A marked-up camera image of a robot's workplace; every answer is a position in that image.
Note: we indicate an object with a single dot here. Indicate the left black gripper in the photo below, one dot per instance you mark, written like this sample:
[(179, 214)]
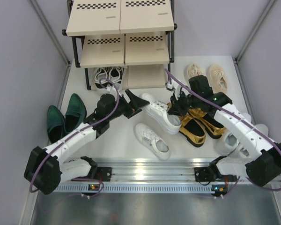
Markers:
[(133, 107)]

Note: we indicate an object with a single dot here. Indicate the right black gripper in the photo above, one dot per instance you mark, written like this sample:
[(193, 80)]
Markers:
[(176, 108)]

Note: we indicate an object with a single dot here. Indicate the white sneaker one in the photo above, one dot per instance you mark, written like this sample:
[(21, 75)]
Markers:
[(148, 138), (159, 111)]

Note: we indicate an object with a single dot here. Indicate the black white sneaker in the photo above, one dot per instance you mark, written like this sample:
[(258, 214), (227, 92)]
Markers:
[(116, 75), (100, 74)]

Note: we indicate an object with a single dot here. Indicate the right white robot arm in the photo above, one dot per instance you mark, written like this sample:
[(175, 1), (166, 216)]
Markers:
[(260, 165)]

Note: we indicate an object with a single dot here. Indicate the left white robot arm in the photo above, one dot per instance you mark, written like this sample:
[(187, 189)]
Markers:
[(89, 130)]

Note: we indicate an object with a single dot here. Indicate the right green pointed shoe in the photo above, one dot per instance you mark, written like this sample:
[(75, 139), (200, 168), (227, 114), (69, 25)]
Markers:
[(75, 114)]

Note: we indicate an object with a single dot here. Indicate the green pointed shoe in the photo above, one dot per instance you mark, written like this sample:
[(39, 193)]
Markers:
[(75, 114), (55, 124)]

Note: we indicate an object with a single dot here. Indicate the left green pointed shoe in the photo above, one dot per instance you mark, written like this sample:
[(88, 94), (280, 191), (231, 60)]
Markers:
[(55, 124)]

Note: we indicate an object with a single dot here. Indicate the beige black-framed shoe shelf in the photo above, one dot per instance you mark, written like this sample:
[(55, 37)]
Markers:
[(135, 34)]

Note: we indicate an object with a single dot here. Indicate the gold loafer left one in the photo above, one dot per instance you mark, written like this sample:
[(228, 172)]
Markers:
[(192, 131)]

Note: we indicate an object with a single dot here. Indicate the gold loafer one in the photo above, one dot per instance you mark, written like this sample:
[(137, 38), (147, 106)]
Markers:
[(213, 128), (192, 131)]

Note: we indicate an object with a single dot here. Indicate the beige sneaker left one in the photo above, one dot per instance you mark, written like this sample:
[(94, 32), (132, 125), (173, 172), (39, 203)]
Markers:
[(193, 70)]

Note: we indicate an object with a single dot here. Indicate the beige sneaker one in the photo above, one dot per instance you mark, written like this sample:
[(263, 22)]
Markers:
[(217, 78), (193, 70)]

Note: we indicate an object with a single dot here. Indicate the gold loafer right one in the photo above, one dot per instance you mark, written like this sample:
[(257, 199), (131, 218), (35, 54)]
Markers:
[(213, 128)]

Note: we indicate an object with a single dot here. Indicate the beige sneaker right one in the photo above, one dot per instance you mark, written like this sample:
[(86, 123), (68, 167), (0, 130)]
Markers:
[(217, 78)]

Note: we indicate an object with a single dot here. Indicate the white chunky sneaker left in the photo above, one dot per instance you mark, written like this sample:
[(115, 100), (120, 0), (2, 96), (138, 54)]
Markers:
[(226, 144)]

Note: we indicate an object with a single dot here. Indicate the white chunky sneaker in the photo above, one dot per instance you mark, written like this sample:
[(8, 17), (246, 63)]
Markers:
[(226, 144), (241, 151)]

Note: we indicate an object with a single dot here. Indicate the white chunky sneaker right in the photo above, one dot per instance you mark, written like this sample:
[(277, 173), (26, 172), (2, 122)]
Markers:
[(241, 151)]

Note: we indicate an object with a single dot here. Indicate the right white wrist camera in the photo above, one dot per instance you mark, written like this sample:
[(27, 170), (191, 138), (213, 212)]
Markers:
[(175, 88)]

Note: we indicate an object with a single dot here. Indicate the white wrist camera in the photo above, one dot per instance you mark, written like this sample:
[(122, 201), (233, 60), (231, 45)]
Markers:
[(175, 88), (112, 90)]

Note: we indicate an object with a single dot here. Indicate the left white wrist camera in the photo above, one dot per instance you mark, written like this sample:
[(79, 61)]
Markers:
[(112, 90)]

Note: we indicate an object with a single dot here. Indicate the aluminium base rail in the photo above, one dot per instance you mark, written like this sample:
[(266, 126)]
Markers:
[(123, 171)]

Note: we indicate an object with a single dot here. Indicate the perforated grey cable duct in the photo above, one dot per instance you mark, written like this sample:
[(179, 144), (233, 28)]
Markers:
[(195, 188)]

